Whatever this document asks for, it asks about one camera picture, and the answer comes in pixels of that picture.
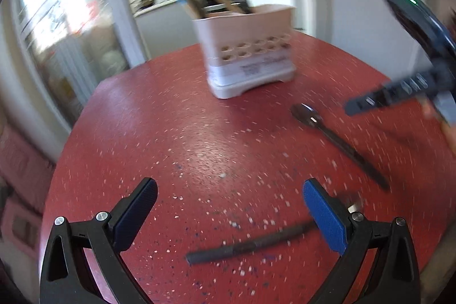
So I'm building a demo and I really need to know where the glass sliding door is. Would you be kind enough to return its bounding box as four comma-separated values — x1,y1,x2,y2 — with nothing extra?
10,0,146,121

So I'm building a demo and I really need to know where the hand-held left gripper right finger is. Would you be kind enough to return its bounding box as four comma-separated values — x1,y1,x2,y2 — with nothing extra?
302,178,421,304

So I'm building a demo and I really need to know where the white plastic utensil holder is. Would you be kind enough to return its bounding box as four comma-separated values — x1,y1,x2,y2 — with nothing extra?
192,4,298,100

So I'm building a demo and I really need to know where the pink plastic stool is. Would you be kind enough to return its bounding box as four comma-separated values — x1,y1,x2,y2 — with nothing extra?
0,197,45,260

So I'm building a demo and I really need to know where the person's right hand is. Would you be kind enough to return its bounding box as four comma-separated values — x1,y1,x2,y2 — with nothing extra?
422,99,456,151

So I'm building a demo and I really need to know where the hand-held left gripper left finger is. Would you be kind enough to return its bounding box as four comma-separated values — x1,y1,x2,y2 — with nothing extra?
39,177,159,304

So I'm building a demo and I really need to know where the stack of pink stools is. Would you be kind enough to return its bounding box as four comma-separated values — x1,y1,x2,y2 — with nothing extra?
0,124,56,215

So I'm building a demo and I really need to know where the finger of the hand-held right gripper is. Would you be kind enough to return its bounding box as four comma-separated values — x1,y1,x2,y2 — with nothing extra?
344,71,435,117

